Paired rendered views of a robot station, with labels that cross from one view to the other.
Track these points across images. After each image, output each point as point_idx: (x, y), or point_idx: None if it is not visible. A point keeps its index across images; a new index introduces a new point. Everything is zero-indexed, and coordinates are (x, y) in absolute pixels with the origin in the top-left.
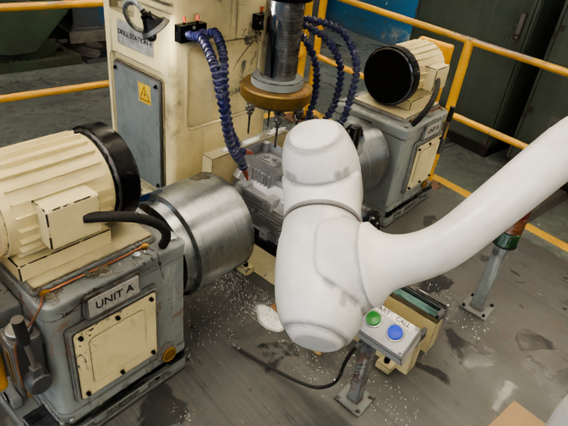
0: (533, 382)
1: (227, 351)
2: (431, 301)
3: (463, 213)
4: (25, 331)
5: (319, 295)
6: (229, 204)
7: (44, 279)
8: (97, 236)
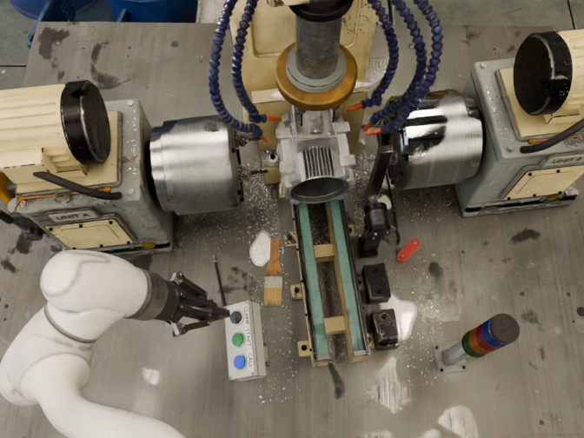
0: None
1: (208, 257)
2: (365, 337)
3: (68, 415)
4: (3, 219)
5: (2, 379)
6: (215, 169)
7: (26, 189)
8: (69, 171)
